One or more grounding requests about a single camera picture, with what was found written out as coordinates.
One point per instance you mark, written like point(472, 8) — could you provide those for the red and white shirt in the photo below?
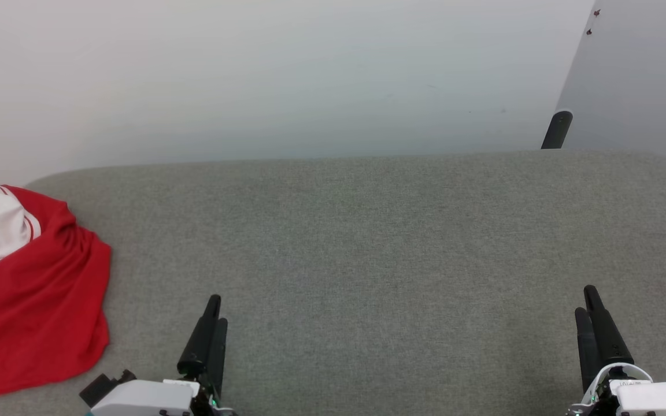
point(38, 306)

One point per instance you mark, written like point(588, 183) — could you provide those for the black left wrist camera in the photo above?
point(99, 388)

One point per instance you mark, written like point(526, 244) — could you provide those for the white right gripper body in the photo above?
point(662, 400)

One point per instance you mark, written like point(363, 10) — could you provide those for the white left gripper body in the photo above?
point(148, 398)

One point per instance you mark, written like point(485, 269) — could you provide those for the black pole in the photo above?
point(557, 130)

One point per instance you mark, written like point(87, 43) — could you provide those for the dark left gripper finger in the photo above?
point(200, 341)
point(218, 352)

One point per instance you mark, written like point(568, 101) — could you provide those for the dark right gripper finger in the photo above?
point(607, 335)
point(587, 352)

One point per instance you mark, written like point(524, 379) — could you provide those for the white board panel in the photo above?
point(639, 75)

